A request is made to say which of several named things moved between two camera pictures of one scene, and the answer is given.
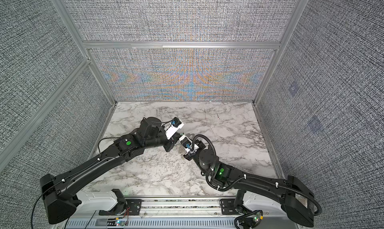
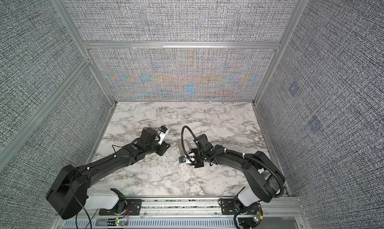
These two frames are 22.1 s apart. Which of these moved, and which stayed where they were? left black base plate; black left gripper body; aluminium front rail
Moved: black left gripper body
Stayed: left black base plate; aluminium front rail
